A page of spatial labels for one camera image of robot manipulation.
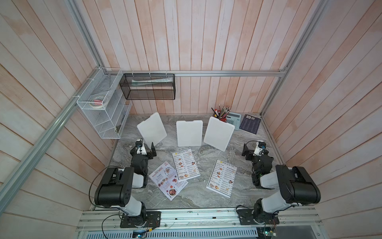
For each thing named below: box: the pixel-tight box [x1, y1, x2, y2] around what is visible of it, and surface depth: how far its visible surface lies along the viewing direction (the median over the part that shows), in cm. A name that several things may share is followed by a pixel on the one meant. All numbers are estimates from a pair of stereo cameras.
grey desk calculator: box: [225, 112, 242, 131], surface depth 117 cm
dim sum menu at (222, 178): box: [205, 158, 238, 199], surface depth 88 cm
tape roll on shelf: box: [89, 96, 104, 109], surface depth 75 cm
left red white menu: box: [148, 161, 189, 202], surface depth 87 cm
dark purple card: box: [238, 114, 262, 135], surface depth 116 cm
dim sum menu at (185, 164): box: [171, 147, 201, 182], surface depth 95 cm
